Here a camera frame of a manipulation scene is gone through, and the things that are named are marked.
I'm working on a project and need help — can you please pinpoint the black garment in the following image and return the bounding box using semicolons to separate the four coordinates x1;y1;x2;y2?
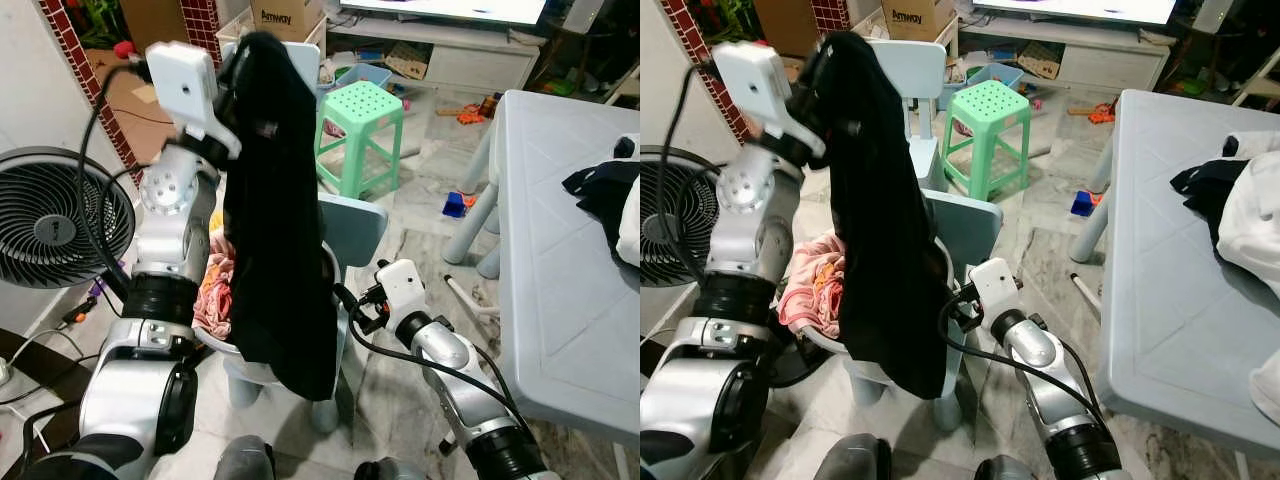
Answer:
805;30;963;401
561;135;641;253
1170;155;1251;266
222;30;343;403

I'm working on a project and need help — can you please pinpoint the white garment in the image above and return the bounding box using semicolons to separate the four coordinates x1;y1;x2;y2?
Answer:
1215;130;1280;301
616;175;641;266
1250;365;1280;426

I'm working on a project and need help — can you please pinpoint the light blue plastic chair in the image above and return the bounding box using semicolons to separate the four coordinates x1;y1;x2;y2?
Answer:
780;190;1005;433
195;193;391;434
222;40;325;126
865;38;949;193

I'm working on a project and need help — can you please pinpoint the brown Amway cardboard box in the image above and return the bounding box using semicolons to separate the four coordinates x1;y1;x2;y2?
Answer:
250;0;327;43
880;0;953;37

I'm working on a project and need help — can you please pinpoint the white stick with black tip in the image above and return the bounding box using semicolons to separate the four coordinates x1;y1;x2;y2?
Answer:
1070;272;1103;313
444;272;501;321

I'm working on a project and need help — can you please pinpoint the green plastic stool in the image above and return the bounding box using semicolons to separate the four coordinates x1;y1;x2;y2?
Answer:
314;80;407;200
940;78;1033;203

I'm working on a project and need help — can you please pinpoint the brown cardboard sheet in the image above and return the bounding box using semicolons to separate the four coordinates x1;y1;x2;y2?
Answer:
85;48;176;169

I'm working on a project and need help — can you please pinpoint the light blue plastic basket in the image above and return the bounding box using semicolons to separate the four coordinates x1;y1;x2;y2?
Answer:
962;62;1025;91
333;62;394;93

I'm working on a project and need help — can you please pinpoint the pink cloth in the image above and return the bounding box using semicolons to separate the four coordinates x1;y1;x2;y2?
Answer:
192;230;237;343
778;233;846;341

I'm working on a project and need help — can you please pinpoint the grey robot right leg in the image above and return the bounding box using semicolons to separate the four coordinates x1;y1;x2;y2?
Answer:
975;455;1041;480
353;457;433;480

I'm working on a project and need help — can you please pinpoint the grey robot leg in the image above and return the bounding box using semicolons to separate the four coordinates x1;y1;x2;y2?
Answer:
815;433;893;480
213;435;278;480
975;455;1041;480
353;457;433;480

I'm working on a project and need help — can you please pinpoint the woven patterned box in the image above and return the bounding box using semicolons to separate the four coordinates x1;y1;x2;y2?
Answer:
384;42;433;81
1016;40;1065;81

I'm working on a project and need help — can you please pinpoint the grey robot left leg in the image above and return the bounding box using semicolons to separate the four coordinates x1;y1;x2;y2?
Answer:
213;435;278;480
815;433;893;480

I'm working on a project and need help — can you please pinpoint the black round floor fan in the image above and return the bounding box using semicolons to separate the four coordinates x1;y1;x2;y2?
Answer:
0;147;137;291
640;145;721;289

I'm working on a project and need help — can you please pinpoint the light blue plastic table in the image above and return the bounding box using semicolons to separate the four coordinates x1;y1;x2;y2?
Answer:
443;88;641;447
1068;88;1280;463

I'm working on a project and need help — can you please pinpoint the flat screen television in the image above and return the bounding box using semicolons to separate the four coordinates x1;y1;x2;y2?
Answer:
970;0;1181;27
338;0;550;27

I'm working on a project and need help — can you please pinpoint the white television stand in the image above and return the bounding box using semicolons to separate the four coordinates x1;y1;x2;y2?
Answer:
325;15;549;96
955;15;1176;93

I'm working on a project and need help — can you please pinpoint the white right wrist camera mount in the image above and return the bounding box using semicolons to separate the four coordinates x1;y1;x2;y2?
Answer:
375;258;428;338
966;257;1023;331

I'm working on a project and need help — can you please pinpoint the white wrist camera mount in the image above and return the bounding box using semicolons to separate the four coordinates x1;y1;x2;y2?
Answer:
145;41;243;161
375;258;428;338
966;257;1023;331
712;40;829;171

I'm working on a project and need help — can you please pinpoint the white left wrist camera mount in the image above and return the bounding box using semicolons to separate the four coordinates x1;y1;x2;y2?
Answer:
145;41;243;161
712;40;829;171

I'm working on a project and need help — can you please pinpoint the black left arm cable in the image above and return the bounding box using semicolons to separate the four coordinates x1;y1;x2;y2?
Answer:
655;62;726;291
75;62;151;306

